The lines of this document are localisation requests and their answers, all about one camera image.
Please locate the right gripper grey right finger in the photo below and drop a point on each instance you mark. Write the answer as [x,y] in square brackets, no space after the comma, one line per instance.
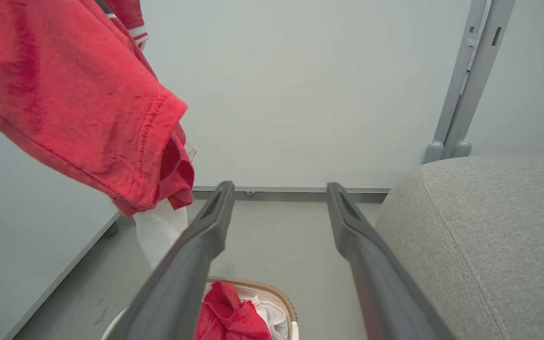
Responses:
[376,274]

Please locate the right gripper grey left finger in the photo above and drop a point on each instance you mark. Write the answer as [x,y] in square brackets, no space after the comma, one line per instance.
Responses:
[191,264]

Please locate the red garment with white band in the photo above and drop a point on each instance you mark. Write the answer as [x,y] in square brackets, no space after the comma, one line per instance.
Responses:
[64,94]

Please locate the white laundry basket brown rim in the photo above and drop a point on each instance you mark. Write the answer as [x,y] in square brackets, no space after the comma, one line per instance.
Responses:
[287,302]

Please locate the white cloth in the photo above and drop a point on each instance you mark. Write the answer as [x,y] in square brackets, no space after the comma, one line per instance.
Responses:
[274,314]

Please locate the grey sofa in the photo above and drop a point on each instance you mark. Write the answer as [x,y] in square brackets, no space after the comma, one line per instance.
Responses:
[489,245]

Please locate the grey partition bottom rail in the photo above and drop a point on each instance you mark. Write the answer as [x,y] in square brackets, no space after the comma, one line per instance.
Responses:
[291,192]

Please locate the grey double partition post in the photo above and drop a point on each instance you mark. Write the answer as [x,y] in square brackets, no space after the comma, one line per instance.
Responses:
[470,94]

